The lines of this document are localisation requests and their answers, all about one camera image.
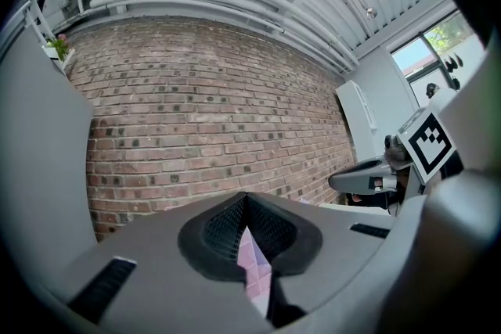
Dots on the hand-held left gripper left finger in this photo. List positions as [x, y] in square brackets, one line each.
[156, 277]

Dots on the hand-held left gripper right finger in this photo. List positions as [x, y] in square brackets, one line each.
[332, 246]

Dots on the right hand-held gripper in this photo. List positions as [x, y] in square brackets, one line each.
[428, 144]

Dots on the white cabinet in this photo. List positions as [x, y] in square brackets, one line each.
[356, 117]

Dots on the black framed window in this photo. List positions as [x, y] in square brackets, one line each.
[415, 54]

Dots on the round ceiling fixture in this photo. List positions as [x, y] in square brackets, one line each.
[371, 13]

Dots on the grey partition panel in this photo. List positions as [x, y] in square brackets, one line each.
[39, 152]

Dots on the white planter with flowers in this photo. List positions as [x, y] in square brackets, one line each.
[58, 47]

